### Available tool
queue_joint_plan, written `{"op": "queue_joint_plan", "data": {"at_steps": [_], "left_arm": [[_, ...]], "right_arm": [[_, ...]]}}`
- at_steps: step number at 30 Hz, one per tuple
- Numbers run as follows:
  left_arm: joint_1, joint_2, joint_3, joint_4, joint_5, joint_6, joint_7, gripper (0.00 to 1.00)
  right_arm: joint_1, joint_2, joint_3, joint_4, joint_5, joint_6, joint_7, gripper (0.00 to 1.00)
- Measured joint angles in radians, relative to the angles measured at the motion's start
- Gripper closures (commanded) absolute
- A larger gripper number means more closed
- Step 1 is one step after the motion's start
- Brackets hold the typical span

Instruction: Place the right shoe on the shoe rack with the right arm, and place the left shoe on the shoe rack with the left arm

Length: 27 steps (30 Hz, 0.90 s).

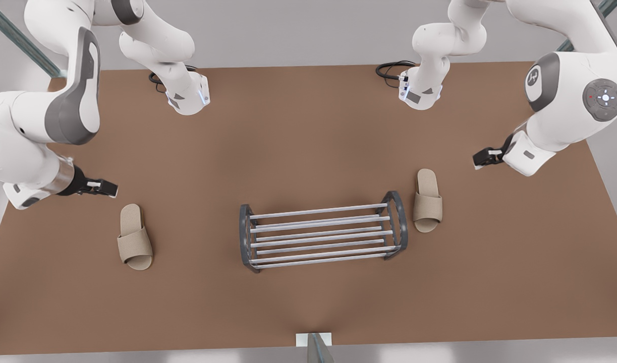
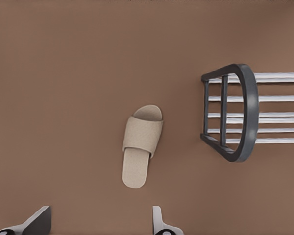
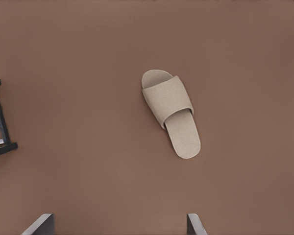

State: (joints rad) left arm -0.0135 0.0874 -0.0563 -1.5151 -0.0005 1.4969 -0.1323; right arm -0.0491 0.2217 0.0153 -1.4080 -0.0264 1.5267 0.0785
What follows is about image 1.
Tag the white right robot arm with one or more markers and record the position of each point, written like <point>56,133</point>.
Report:
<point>61,111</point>

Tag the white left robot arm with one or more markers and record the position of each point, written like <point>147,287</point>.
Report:
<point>560,91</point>

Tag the grey metal shoe rack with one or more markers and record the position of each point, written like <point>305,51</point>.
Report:
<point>322,232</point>

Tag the beige slipper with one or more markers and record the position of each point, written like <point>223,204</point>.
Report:
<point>428,200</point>
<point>134,238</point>

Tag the silver frame post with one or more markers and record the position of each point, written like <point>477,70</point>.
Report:
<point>316,348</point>
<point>20,38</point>
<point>588,22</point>

